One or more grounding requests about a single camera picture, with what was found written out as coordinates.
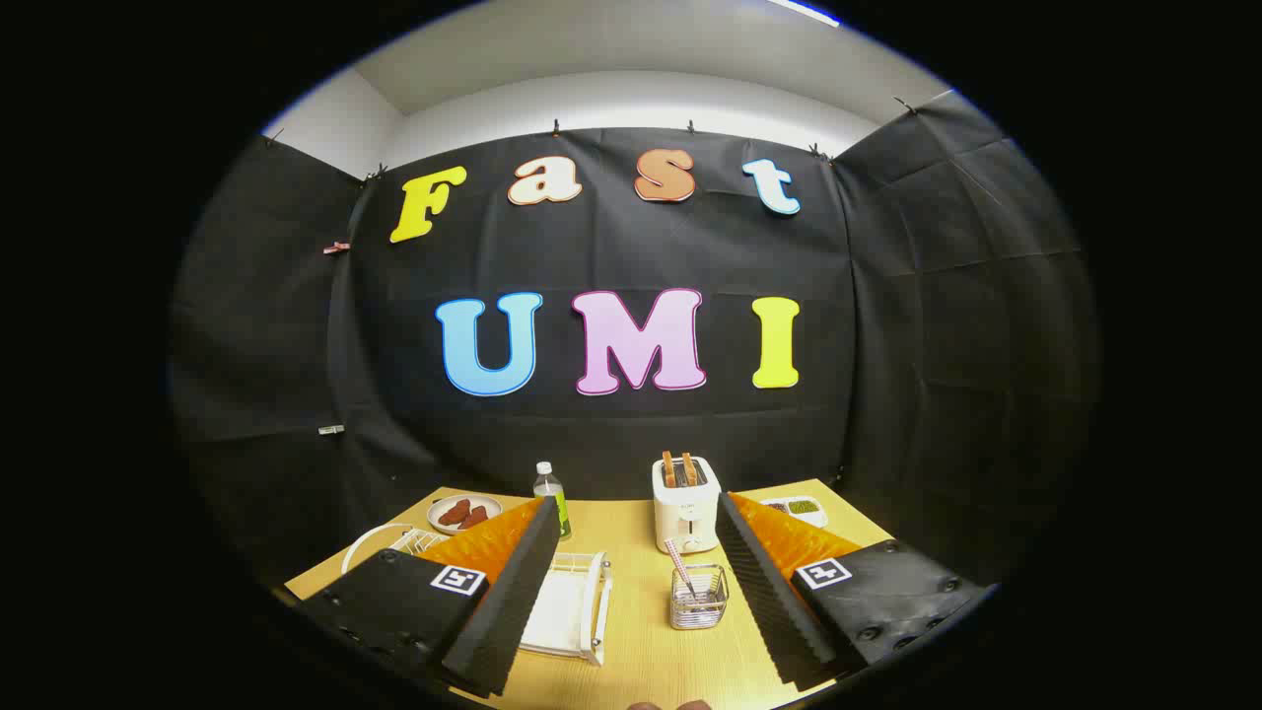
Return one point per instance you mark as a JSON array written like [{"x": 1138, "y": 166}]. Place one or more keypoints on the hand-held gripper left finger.
[{"x": 513, "y": 602}]

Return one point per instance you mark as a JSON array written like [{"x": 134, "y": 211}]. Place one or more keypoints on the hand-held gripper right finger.
[{"x": 769, "y": 602}]

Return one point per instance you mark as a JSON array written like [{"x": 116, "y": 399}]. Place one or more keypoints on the small beige plate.
[{"x": 437, "y": 515}]

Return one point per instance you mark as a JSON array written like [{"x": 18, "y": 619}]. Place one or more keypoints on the white drip tray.
[{"x": 557, "y": 611}]

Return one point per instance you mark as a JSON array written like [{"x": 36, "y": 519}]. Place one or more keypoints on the brown sausage piece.
[
  {"x": 455, "y": 512},
  {"x": 475, "y": 517}
]

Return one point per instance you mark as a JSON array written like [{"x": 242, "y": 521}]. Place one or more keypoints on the white divided tray with beans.
[{"x": 818, "y": 517}]

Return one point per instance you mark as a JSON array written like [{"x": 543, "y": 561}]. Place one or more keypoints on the green label drink bottle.
[{"x": 549, "y": 485}]

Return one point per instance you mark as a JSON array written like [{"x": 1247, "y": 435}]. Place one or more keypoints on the white toaster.
[{"x": 685, "y": 513}]

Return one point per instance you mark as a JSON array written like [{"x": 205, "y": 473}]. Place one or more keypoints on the brown toast slice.
[
  {"x": 689, "y": 468},
  {"x": 668, "y": 468}
]

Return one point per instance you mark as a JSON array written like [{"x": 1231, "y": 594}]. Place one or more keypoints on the black backdrop cloth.
[{"x": 611, "y": 247}]

